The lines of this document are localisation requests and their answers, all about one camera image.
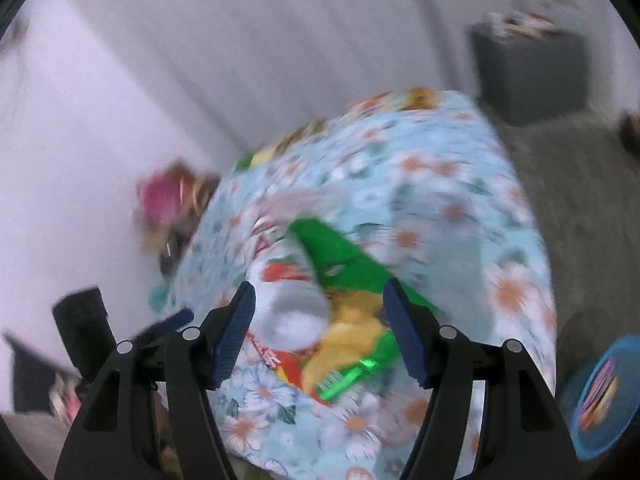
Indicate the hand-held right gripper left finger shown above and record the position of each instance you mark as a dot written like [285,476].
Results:
[235,335]

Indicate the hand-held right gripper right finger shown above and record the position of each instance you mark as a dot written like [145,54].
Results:
[405,330]

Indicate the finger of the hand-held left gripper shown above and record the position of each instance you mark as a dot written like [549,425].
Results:
[167,322]

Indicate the green chip bag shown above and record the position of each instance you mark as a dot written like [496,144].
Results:
[345,260]

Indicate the blue plastic basket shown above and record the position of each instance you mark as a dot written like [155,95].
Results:
[570,400]

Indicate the white pink plastic bag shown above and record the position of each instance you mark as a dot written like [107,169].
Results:
[165,200]

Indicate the blue floral quilt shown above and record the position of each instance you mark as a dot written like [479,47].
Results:
[425,185]

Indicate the grey cabinet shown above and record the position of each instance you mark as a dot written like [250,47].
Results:
[530,75]

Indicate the white curtain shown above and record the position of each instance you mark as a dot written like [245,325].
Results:
[250,35]

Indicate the dark cardboard box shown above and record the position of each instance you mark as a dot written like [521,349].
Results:
[631,132]

